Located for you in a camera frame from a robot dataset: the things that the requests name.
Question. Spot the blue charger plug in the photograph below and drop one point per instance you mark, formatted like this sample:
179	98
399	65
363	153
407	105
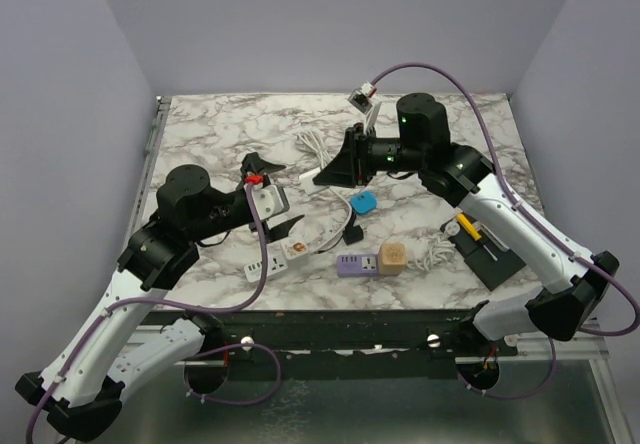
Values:
363	202

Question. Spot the yellow marker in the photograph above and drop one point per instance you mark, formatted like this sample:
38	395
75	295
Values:
465	223

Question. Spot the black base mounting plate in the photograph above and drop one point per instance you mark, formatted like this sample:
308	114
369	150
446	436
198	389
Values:
347	345

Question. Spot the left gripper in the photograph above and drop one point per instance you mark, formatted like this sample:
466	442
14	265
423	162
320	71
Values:
254	164

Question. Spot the white cube socket adapter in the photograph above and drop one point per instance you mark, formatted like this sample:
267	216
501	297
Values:
294	249

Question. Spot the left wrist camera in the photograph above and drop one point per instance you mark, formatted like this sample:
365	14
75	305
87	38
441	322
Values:
270	201

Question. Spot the small white charger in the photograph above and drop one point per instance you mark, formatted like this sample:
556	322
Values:
306	181

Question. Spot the purple power strip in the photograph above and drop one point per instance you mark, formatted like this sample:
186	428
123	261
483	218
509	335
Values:
357	265

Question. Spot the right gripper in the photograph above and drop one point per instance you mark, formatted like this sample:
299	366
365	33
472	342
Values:
340	171

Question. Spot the white power strip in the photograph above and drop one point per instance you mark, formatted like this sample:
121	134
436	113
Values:
276	265

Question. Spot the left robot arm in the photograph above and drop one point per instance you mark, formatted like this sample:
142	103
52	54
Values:
134	333

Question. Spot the black flat pad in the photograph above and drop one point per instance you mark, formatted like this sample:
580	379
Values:
489	259

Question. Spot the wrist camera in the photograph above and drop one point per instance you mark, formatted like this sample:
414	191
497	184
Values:
270	201
365	101

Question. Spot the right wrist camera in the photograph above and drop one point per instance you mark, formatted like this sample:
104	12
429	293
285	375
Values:
365	101

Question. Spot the beige cube socket adapter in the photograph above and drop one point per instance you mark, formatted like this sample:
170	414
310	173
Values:
392	259

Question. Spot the aluminium frame rail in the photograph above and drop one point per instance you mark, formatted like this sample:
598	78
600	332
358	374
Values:
145	164

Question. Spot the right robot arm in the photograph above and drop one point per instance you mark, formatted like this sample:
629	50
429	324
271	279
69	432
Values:
572	277

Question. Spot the black charger with cable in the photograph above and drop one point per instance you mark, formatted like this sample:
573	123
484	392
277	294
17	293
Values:
352	233

